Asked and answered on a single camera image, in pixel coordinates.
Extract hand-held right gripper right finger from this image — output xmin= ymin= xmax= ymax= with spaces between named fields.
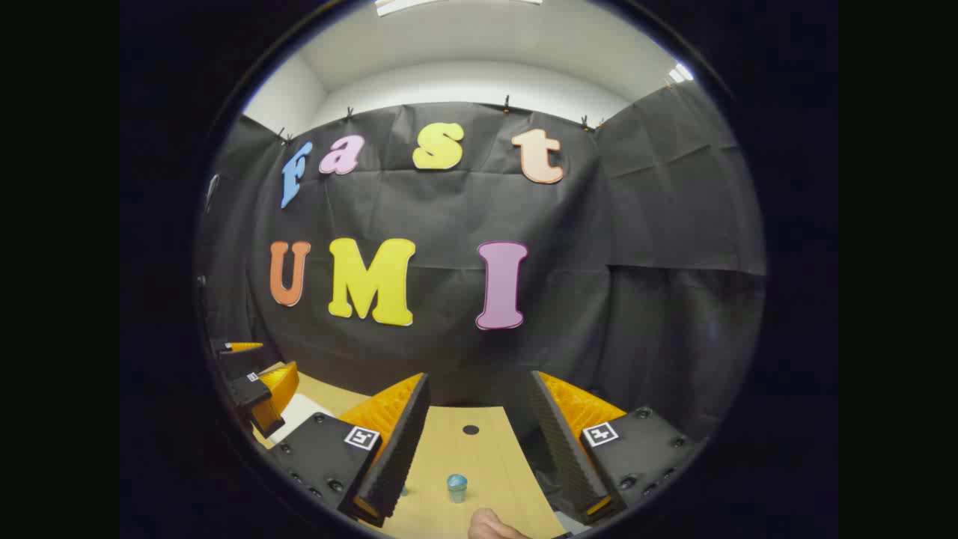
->
xmin=530 ymin=370 xmax=704 ymax=525

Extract black backdrop cloth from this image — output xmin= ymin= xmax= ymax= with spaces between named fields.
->
xmin=196 ymin=101 xmax=767 ymax=442

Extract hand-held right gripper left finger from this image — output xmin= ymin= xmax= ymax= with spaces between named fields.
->
xmin=268 ymin=372 xmax=432 ymax=529

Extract white suitcase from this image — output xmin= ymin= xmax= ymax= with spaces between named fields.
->
xmin=268 ymin=394 xmax=335 ymax=448

